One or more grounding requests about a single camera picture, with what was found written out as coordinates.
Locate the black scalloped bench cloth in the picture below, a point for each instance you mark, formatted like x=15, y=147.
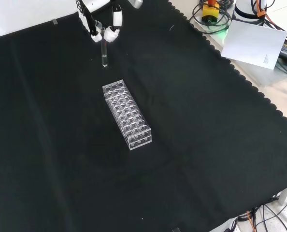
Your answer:
x=206, y=120

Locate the clear glass test tube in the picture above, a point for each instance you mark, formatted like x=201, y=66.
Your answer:
x=104, y=58

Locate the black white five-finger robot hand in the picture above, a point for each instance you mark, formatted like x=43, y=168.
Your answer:
x=92, y=4

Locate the yellow stop button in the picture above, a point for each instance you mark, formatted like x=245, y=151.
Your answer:
x=210, y=10

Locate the grey tape strip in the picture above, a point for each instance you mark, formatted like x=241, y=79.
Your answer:
x=54, y=22

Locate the clear plastic test tube rack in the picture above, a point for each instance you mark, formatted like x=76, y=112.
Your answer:
x=127, y=113

